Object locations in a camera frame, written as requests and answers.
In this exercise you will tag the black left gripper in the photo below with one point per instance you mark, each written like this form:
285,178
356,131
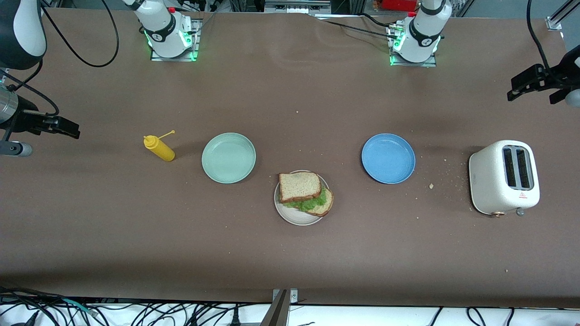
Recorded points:
558,79

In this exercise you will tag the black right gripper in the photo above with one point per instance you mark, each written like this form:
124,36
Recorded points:
26,121

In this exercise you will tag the yellow squeeze bottle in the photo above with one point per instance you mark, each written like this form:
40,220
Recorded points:
161,149

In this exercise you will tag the brown bread slice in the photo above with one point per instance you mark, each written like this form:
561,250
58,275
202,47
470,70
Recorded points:
324,208
299,185

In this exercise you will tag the green lettuce leaf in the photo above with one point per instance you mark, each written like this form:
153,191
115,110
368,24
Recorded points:
312,203

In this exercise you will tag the blue plate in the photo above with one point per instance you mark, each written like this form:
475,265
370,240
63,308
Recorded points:
388,158

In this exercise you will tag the mint green plate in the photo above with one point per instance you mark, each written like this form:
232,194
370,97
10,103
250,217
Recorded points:
229,158

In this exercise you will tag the beige plate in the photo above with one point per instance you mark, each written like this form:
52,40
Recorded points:
294,215

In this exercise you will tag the white toaster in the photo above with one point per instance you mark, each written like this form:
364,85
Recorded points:
487,181

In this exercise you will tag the red box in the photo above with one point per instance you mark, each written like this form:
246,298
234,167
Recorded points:
398,4

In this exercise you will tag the grey power strip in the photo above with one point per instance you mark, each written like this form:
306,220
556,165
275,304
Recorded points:
297,6

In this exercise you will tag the aluminium frame profile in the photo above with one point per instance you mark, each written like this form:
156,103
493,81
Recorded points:
559,16

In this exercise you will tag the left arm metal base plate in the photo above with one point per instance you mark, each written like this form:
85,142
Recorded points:
412,64

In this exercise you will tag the grey metal bracket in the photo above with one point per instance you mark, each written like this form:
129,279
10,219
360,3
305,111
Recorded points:
278,310

